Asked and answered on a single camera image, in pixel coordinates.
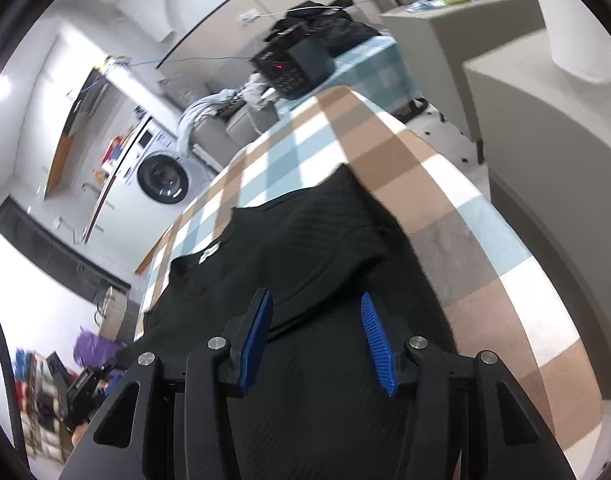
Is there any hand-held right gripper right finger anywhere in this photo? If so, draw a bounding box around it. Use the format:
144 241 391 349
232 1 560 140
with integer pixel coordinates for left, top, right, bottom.
360 291 576 480

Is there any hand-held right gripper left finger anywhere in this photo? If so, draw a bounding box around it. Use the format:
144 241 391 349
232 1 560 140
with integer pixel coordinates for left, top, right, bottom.
60 287 273 480

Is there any black knitted sweater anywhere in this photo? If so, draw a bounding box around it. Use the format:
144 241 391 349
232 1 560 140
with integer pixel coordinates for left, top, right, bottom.
132 162 461 480

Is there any pile of black clothes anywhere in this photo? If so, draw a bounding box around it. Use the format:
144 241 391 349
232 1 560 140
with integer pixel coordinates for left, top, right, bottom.
268 0 381 56

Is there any purple bag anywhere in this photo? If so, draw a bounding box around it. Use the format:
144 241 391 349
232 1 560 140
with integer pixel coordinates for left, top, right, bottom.
74 329 126 371

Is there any cluttered storage rack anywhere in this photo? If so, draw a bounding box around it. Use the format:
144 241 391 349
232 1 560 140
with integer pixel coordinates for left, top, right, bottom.
12 347 76 461

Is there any grey slatted basket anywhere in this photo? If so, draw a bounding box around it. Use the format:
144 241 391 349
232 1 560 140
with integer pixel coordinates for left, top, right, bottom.
98 285 131 341

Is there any checkered tablecloth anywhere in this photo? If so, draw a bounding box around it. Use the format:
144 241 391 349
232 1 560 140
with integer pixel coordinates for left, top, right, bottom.
134 35 606 466

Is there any dark glass appliance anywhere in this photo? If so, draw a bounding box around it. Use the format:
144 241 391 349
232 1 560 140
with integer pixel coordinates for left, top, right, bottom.
0 195 131 306

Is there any white washing machine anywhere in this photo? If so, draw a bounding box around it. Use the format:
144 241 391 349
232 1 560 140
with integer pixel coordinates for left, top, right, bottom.
120 117 211 206

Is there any white kitchen counter cabinet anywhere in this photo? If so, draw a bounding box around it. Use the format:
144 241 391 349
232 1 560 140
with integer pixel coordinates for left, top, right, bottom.
82 125 151 246

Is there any grey sofa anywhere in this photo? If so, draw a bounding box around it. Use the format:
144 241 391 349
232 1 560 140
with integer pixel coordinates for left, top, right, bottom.
160 72 281 161

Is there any black chair base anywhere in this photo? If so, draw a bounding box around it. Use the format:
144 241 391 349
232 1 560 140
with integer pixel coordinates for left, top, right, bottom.
393 97 431 123

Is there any white grey garment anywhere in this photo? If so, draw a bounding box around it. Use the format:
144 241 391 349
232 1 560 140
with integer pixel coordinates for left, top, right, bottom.
178 89 236 156

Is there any houndstooth cloth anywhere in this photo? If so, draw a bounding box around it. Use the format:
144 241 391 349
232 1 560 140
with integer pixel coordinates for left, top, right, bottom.
215 87 251 117

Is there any white crumpled cloth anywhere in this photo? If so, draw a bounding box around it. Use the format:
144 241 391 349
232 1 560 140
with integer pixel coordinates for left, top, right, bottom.
245 72 282 109

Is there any grey curved counter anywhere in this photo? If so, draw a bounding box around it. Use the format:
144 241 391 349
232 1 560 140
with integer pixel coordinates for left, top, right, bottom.
463 27 611 401

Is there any black steam iron station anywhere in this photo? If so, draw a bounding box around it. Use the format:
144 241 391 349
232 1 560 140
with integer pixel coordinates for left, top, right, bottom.
250 35 336 101

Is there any grey cabinet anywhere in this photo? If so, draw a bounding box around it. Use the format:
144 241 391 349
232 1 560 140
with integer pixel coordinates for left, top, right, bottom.
380 0 546 136

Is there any white paper towel roll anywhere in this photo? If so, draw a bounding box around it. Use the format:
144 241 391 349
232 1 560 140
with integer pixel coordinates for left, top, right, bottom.
523 0 611 85

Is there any white wall cabinet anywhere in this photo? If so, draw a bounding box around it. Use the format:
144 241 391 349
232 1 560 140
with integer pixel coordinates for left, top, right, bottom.
45 30 117 201

